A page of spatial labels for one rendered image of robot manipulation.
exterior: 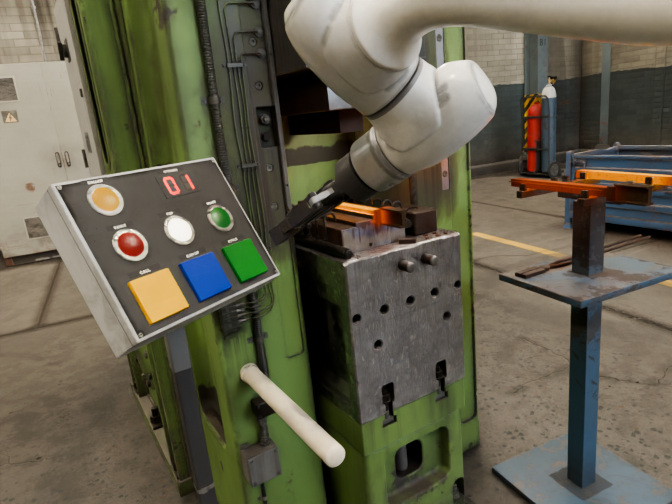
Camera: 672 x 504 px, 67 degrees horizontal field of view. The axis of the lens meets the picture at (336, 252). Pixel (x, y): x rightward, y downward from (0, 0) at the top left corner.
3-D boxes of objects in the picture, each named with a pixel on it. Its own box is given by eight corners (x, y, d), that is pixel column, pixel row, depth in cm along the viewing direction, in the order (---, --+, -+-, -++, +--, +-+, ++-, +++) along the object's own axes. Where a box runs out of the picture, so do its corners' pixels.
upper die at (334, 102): (396, 103, 129) (394, 64, 127) (329, 110, 120) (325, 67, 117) (315, 112, 164) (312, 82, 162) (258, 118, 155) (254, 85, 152)
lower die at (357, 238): (405, 239, 138) (403, 208, 136) (343, 255, 129) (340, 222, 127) (327, 220, 173) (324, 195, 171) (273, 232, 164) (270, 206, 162)
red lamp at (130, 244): (150, 256, 83) (144, 230, 82) (119, 262, 81) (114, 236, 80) (146, 252, 86) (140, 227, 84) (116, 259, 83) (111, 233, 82)
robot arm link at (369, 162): (424, 170, 77) (395, 190, 81) (394, 119, 78) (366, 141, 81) (397, 180, 70) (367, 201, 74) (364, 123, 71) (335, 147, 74)
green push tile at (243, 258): (269, 270, 100) (250, 237, 100) (242, 282, 95) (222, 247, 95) (263, 273, 101) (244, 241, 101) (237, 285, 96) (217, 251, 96)
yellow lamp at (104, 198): (124, 211, 83) (119, 184, 82) (94, 216, 81) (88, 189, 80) (121, 209, 86) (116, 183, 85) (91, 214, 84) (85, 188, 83)
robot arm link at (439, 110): (421, 148, 80) (361, 92, 74) (508, 86, 70) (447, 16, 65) (419, 193, 73) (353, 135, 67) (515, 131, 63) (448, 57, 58)
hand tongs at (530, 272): (639, 236, 178) (639, 233, 177) (651, 238, 174) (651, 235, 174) (514, 276, 151) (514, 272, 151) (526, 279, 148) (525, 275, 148)
